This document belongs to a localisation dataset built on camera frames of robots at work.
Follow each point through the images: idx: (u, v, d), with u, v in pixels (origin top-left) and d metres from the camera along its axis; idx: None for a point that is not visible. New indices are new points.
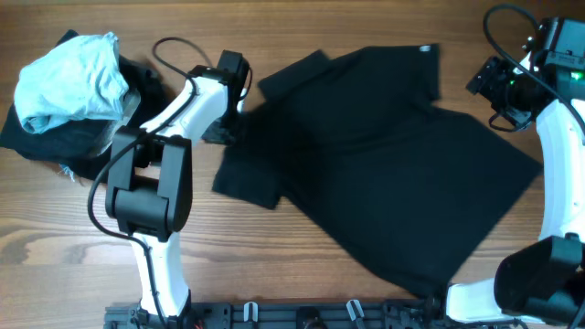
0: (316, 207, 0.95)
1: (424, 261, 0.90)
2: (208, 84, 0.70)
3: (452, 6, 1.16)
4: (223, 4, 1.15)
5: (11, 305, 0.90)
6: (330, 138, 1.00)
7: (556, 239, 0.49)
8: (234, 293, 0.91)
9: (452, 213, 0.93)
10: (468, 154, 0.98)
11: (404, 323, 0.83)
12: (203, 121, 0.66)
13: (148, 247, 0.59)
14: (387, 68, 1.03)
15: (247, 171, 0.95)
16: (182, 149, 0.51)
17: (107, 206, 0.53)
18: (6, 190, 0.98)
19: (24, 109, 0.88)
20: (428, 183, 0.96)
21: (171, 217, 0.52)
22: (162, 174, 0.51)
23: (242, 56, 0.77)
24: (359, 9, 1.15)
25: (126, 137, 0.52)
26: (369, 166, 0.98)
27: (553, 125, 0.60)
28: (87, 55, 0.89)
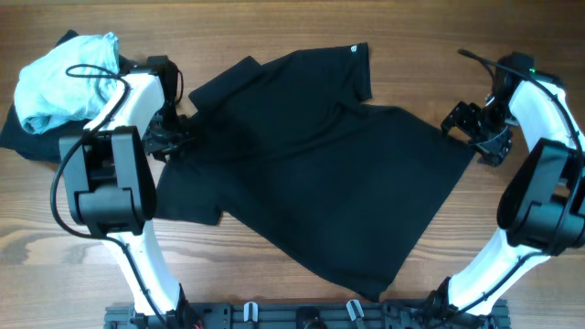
0: (260, 210, 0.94)
1: (368, 261, 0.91)
2: (138, 78, 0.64)
3: (452, 5, 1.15)
4: (222, 4, 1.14)
5: (12, 305, 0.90)
6: (271, 141, 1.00)
7: (546, 142, 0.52)
8: (234, 293, 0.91)
9: (394, 214, 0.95)
10: (409, 157, 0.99)
11: (404, 323, 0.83)
12: (143, 113, 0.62)
13: (125, 244, 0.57)
14: (315, 73, 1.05)
15: (189, 181, 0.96)
16: (129, 136, 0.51)
17: (73, 214, 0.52)
18: (6, 191, 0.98)
19: (24, 109, 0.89)
20: (372, 184, 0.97)
21: (138, 205, 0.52)
22: (119, 165, 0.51)
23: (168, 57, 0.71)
24: (359, 9, 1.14)
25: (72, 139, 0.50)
26: (313, 168, 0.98)
27: (524, 100, 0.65)
28: (86, 55, 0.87)
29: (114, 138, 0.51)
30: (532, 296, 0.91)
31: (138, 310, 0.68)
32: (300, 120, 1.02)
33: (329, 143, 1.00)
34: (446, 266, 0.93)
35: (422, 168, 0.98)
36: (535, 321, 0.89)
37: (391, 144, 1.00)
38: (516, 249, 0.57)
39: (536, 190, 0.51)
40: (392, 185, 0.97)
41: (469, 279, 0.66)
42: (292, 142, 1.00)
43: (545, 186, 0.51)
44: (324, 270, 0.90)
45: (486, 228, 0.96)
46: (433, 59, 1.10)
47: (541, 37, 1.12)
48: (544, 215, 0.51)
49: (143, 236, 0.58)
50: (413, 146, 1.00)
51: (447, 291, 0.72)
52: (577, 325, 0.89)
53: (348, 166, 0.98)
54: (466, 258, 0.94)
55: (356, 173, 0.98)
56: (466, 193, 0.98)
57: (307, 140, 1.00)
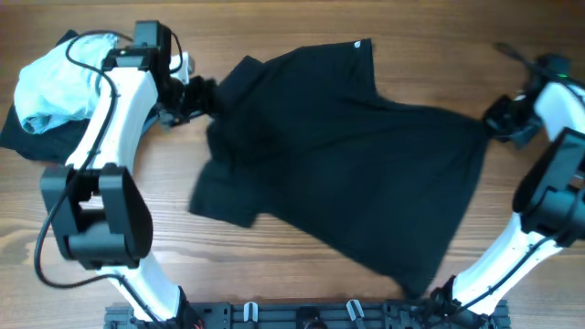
0: (292, 206, 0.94)
1: (410, 252, 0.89)
2: (128, 75, 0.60)
3: (452, 6, 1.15)
4: (222, 4, 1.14)
5: (12, 305, 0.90)
6: (292, 136, 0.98)
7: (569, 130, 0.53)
8: (234, 293, 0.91)
9: (427, 203, 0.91)
10: (432, 146, 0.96)
11: (404, 323, 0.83)
12: (135, 122, 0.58)
13: (121, 275, 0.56)
14: (325, 65, 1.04)
15: (220, 186, 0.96)
16: (117, 180, 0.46)
17: (65, 254, 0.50)
18: (6, 191, 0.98)
19: (24, 109, 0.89)
20: (400, 174, 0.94)
21: (131, 249, 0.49)
22: (108, 209, 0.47)
23: (159, 22, 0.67)
24: (359, 9, 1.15)
25: (54, 185, 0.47)
26: (337, 161, 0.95)
27: (550, 100, 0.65)
28: (86, 54, 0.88)
29: (101, 181, 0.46)
30: (532, 296, 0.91)
31: (138, 317, 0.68)
32: (316, 110, 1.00)
33: (351, 136, 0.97)
34: (446, 267, 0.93)
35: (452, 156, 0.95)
36: (536, 321, 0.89)
37: (415, 136, 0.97)
38: (527, 238, 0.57)
39: (552, 176, 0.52)
40: (423, 177, 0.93)
41: (477, 270, 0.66)
42: (314, 135, 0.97)
43: (559, 174, 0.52)
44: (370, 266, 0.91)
45: (487, 229, 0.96)
46: (433, 59, 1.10)
47: (540, 37, 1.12)
48: (556, 199, 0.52)
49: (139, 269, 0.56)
50: (437, 136, 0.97)
51: (451, 286, 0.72)
52: (577, 325, 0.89)
53: (376, 159, 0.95)
54: (467, 259, 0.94)
55: (383, 166, 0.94)
56: None
57: (330, 134, 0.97)
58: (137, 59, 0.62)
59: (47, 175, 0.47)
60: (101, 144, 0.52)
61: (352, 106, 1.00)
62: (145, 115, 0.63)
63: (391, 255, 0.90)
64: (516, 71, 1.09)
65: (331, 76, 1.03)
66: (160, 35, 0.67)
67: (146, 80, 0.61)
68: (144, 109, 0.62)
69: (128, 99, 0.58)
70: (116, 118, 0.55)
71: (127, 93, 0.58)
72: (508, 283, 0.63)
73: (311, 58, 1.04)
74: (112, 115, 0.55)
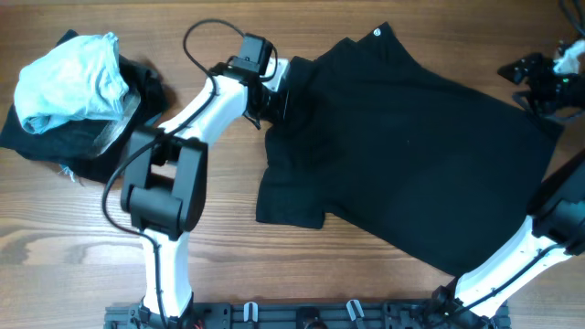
0: (354, 206, 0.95)
1: (483, 247, 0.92)
2: (228, 83, 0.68)
3: (452, 5, 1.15)
4: (222, 3, 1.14)
5: (12, 305, 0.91)
6: (347, 136, 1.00)
7: None
8: (234, 293, 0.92)
9: (494, 197, 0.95)
10: (487, 140, 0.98)
11: (404, 323, 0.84)
12: (220, 122, 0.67)
13: (158, 245, 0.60)
14: (368, 61, 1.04)
15: (280, 189, 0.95)
16: (197, 153, 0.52)
17: (123, 202, 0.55)
18: (6, 191, 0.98)
19: (24, 109, 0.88)
20: (462, 171, 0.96)
21: (184, 217, 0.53)
22: (178, 175, 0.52)
23: (266, 40, 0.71)
24: (359, 9, 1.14)
25: (143, 137, 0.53)
26: (395, 160, 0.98)
27: None
28: (87, 55, 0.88)
29: (184, 151, 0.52)
30: (532, 296, 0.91)
31: (144, 303, 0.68)
32: (368, 106, 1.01)
33: (401, 138, 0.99)
34: None
35: (500, 153, 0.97)
36: (535, 321, 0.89)
37: (464, 136, 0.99)
38: (537, 243, 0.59)
39: (570, 187, 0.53)
40: (478, 176, 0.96)
41: (483, 271, 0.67)
42: (368, 133, 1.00)
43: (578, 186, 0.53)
44: (439, 263, 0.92)
45: None
46: (434, 59, 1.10)
47: (540, 37, 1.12)
48: (572, 209, 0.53)
49: (176, 243, 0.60)
50: (489, 130, 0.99)
51: (455, 286, 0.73)
52: (576, 324, 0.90)
53: (430, 160, 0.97)
54: None
55: (435, 166, 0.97)
56: None
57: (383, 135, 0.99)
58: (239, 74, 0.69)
59: (143, 130, 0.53)
60: (194, 122, 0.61)
61: (398, 107, 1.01)
62: (229, 121, 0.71)
63: (476, 252, 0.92)
64: None
65: (376, 72, 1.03)
66: (262, 52, 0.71)
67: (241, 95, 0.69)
68: (230, 114, 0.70)
69: (224, 100, 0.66)
70: (209, 111, 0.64)
71: (225, 96, 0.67)
72: (514, 284, 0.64)
73: (352, 54, 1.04)
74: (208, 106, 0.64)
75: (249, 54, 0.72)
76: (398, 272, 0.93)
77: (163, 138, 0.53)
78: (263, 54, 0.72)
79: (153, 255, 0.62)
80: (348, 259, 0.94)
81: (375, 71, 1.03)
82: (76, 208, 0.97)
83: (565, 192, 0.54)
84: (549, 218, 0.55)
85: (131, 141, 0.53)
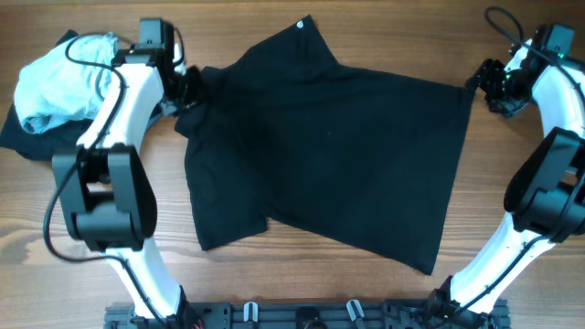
0: (286, 201, 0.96)
1: (419, 231, 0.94)
2: (136, 69, 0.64)
3: (452, 5, 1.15)
4: (221, 3, 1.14)
5: (12, 305, 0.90)
6: (273, 133, 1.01)
7: (559, 132, 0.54)
8: (234, 293, 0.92)
9: (425, 183, 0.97)
10: (416, 134, 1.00)
11: (404, 323, 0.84)
12: (142, 114, 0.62)
13: (125, 260, 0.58)
14: (281, 59, 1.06)
15: (211, 196, 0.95)
16: (126, 157, 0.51)
17: (72, 232, 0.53)
18: (6, 191, 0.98)
19: (24, 109, 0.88)
20: (387, 161, 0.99)
21: (136, 226, 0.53)
22: (115, 188, 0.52)
23: (164, 22, 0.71)
24: (359, 9, 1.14)
25: (65, 160, 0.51)
26: (324, 153, 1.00)
27: (546, 86, 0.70)
28: (87, 55, 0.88)
29: (111, 159, 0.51)
30: (532, 296, 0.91)
31: (138, 312, 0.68)
32: (289, 102, 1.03)
33: (333, 136, 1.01)
34: (446, 266, 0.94)
35: (446, 147, 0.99)
36: (535, 321, 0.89)
37: (396, 132, 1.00)
38: (522, 236, 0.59)
39: (544, 177, 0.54)
40: (409, 165, 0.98)
41: (475, 269, 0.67)
42: (293, 128, 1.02)
43: (554, 174, 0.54)
44: (379, 249, 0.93)
45: (486, 228, 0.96)
46: (433, 59, 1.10)
47: None
48: (552, 199, 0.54)
49: (142, 251, 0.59)
50: (420, 123, 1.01)
51: (449, 286, 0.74)
52: (576, 325, 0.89)
53: (363, 156, 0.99)
54: (466, 259, 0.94)
55: (363, 159, 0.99)
56: (466, 193, 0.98)
57: (304, 130, 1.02)
58: (143, 58, 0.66)
59: (60, 153, 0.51)
60: (110, 127, 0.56)
61: (322, 100, 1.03)
62: (151, 109, 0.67)
63: (412, 237, 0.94)
64: None
65: (289, 69, 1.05)
66: (164, 29, 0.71)
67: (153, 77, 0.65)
68: (149, 101, 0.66)
69: (136, 90, 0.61)
70: (124, 106, 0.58)
71: (134, 85, 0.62)
72: (506, 279, 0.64)
73: (263, 55, 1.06)
74: (122, 101, 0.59)
75: (150, 36, 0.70)
76: (398, 272, 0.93)
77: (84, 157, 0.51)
78: (165, 33, 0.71)
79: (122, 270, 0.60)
80: (348, 258, 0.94)
81: (288, 69, 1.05)
82: None
83: (540, 183, 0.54)
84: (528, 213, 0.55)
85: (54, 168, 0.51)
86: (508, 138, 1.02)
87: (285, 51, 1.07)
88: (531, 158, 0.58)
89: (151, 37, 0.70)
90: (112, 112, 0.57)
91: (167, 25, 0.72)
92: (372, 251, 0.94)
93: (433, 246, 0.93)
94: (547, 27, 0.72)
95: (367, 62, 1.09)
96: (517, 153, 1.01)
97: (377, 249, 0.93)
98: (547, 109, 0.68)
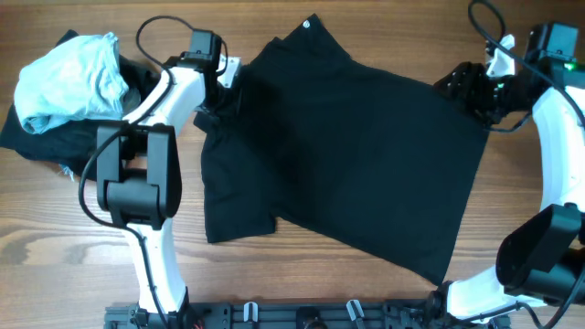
0: (299, 201, 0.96)
1: (427, 233, 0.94)
2: (184, 71, 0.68)
3: (452, 5, 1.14)
4: (222, 4, 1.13)
5: (11, 305, 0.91)
6: (291, 131, 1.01)
7: (556, 207, 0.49)
8: (234, 293, 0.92)
9: (432, 184, 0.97)
10: (423, 134, 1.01)
11: (404, 323, 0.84)
12: (184, 110, 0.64)
13: (143, 237, 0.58)
14: (299, 57, 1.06)
15: (225, 191, 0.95)
16: (165, 136, 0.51)
17: (100, 201, 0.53)
18: (6, 191, 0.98)
19: (24, 109, 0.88)
20: (398, 163, 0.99)
21: (163, 203, 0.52)
22: (150, 161, 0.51)
23: (214, 34, 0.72)
24: (358, 9, 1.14)
25: (108, 130, 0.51)
26: (339, 153, 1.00)
27: (548, 110, 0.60)
28: (87, 55, 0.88)
29: (151, 135, 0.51)
30: None
31: (141, 304, 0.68)
32: (305, 100, 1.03)
33: (347, 137, 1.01)
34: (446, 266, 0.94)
35: (449, 149, 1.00)
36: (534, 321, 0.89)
37: (409, 138, 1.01)
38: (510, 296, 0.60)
39: (537, 260, 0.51)
40: (419, 167, 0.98)
41: (473, 294, 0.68)
42: (311, 127, 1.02)
43: (548, 256, 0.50)
44: (388, 251, 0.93)
45: (486, 228, 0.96)
46: (433, 59, 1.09)
47: None
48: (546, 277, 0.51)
49: (162, 231, 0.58)
50: (427, 122, 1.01)
51: (445, 293, 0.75)
52: (577, 325, 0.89)
53: (377, 159, 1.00)
54: (466, 258, 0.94)
55: (377, 160, 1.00)
56: None
57: (322, 128, 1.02)
58: (193, 64, 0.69)
59: (104, 124, 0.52)
60: (155, 110, 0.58)
61: (337, 100, 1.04)
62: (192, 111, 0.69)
63: (420, 238, 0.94)
64: None
65: (304, 67, 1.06)
66: (213, 43, 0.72)
67: (198, 79, 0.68)
68: (193, 102, 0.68)
69: (183, 87, 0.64)
70: (171, 97, 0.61)
71: (183, 82, 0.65)
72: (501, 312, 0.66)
73: (282, 51, 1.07)
74: (169, 91, 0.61)
75: (200, 47, 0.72)
76: (398, 272, 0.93)
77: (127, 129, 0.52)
78: (214, 47, 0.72)
79: (140, 250, 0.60)
80: (348, 258, 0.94)
81: (303, 67, 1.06)
82: (76, 207, 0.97)
83: (536, 264, 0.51)
84: (526, 286, 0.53)
85: (97, 136, 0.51)
86: (508, 138, 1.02)
87: (306, 52, 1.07)
88: (526, 224, 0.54)
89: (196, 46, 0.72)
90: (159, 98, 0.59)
91: (217, 37, 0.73)
92: (379, 254, 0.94)
93: (441, 248, 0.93)
94: (544, 27, 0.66)
95: (367, 61, 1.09)
96: (516, 153, 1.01)
97: (385, 253, 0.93)
98: (547, 147, 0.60)
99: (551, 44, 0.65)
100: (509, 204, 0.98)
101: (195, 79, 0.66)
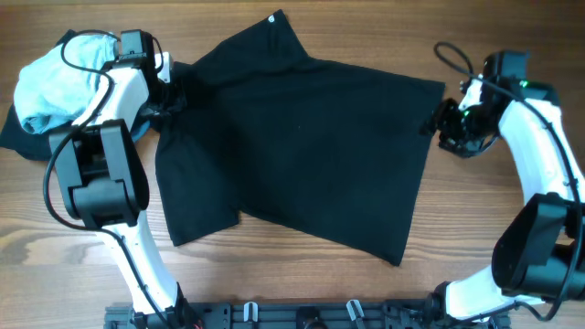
0: (261, 195, 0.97)
1: (390, 224, 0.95)
2: (121, 71, 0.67)
3: (452, 5, 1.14)
4: (221, 4, 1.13)
5: (11, 305, 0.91)
6: (249, 127, 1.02)
7: (540, 196, 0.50)
8: (234, 293, 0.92)
9: (393, 175, 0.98)
10: (382, 128, 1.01)
11: (404, 323, 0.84)
12: (128, 109, 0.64)
13: (121, 237, 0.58)
14: (253, 51, 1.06)
15: (180, 193, 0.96)
16: (117, 129, 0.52)
17: (69, 209, 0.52)
18: (6, 191, 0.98)
19: (24, 109, 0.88)
20: (360, 154, 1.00)
21: (132, 195, 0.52)
22: (109, 157, 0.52)
23: (142, 31, 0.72)
24: (358, 9, 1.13)
25: (59, 135, 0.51)
26: (299, 147, 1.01)
27: (514, 122, 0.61)
28: (86, 55, 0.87)
29: (103, 132, 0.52)
30: None
31: (136, 307, 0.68)
32: (261, 95, 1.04)
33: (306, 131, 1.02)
34: (446, 266, 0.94)
35: (408, 141, 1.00)
36: (535, 321, 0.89)
37: (365, 133, 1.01)
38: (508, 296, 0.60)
39: (530, 253, 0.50)
40: (378, 159, 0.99)
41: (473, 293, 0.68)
42: (270, 122, 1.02)
43: (542, 248, 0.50)
44: (353, 241, 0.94)
45: (486, 228, 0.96)
46: (433, 59, 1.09)
47: (540, 36, 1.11)
48: (542, 273, 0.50)
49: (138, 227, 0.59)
50: (385, 116, 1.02)
51: (443, 293, 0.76)
52: (578, 324, 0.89)
53: (337, 151, 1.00)
54: (467, 258, 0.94)
55: (337, 153, 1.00)
56: (466, 193, 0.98)
57: (280, 123, 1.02)
58: (129, 64, 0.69)
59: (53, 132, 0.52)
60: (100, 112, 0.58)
61: (294, 94, 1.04)
62: (135, 109, 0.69)
63: (385, 229, 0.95)
64: None
65: (260, 62, 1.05)
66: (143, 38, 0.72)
67: (137, 77, 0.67)
68: (135, 100, 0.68)
69: (122, 86, 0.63)
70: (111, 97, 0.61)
71: (122, 82, 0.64)
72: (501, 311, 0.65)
73: (234, 47, 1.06)
74: (110, 93, 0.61)
75: (132, 47, 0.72)
76: (398, 272, 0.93)
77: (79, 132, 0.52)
78: (145, 43, 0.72)
79: (121, 252, 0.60)
80: (348, 258, 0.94)
81: (259, 62, 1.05)
82: None
83: (530, 259, 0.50)
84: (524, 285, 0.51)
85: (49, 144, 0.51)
86: None
87: (260, 48, 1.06)
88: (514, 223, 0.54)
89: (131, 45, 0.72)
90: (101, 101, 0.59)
91: (146, 34, 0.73)
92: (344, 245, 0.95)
93: (403, 240, 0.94)
94: (495, 56, 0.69)
95: (366, 61, 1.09)
96: None
97: (351, 244, 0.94)
98: (520, 153, 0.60)
99: (506, 69, 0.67)
100: (508, 204, 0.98)
101: (133, 76, 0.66)
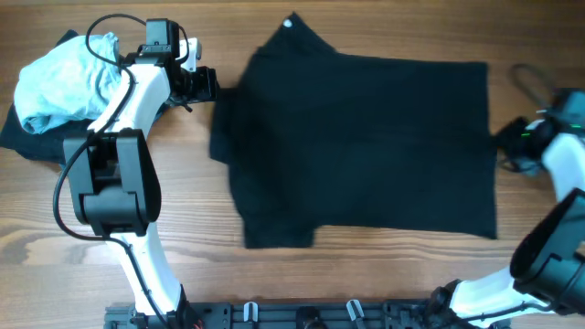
0: (276, 191, 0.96)
1: (403, 222, 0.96)
2: (144, 69, 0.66)
3: (452, 5, 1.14)
4: (221, 4, 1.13)
5: (11, 305, 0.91)
6: (269, 122, 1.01)
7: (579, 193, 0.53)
8: (234, 293, 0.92)
9: (409, 175, 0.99)
10: (398, 128, 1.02)
11: (404, 323, 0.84)
12: (148, 110, 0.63)
13: (129, 245, 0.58)
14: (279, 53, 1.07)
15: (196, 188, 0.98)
16: (134, 140, 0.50)
17: (78, 215, 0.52)
18: (6, 191, 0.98)
19: (24, 109, 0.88)
20: (378, 154, 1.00)
21: (143, 208, 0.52)
22: (123, 168, 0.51)
23: (168, 21, 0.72)
24: (358, 9, 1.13)
25: (76, 142, 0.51)
26: (317, 143, 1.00)
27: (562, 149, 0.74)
28: (86, 55, 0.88)
29: (118, 142, 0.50)
30: None
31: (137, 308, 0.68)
32: (282, 92, 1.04)
33: (326, 128, 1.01)
34: (446, 266, 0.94)
35: (421, 143, 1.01)
36: (535, 321, 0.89)
37: (384, 133, 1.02)
38: (522, 295, 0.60)
39: (555, 243, 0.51)
40: (394, 159, 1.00)
41: (481, 292, 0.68)
42: (289, 117, 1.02)
43: (569, 241, 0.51)
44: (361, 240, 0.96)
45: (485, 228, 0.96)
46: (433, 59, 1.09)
47: (540, 37, 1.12)
48: (561, 268, 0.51)
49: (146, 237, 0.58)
50: (398, 118, 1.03)
51: (453, 290, 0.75)
52: (576, 325, 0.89)
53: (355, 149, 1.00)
54: (466, 258, 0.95)
55: (356, 151, 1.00)
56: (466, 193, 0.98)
57: (300, 120, 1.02)
58: (153, 59, 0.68)
59: (69, 137, 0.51)
60: (121, 114, 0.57)
61: (314, 92, 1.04)
62: (157, 106, 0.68)
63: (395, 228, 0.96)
64: (515, 71, 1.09)
65: (283, 62, 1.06)
66: (168, 31, 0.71)
67: (161, 76, 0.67)
68: (157, 100, 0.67)
69: (145, 86, 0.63)
70: (134, 98, 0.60)
71: (144, 82, 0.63)
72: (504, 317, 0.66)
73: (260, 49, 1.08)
74: (131, 95, 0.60)
75: (157, 38, 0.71)
76: (398, 272, 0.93)
77: (94, 138, 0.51)
78: (172, 36, 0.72)
79: (126, 257, 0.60)
80: (348, 258, 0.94)
81: (282, 62, 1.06)
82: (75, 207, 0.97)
83: (554, 249, 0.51)
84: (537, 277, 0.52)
85: (65, 150, 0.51)
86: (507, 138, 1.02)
87: (287, 49, 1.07)
88: (544, 221, 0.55)
89: (154, 38, 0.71)
90: (122, 104, 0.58)
91: (173, 25, 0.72)
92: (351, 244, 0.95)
93: (410, 238, 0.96)
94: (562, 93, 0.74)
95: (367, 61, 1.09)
96: None
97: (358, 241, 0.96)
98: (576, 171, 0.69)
99: (572, 108, 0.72)
100: (507, 204, 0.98)
101: (156, 75, 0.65)
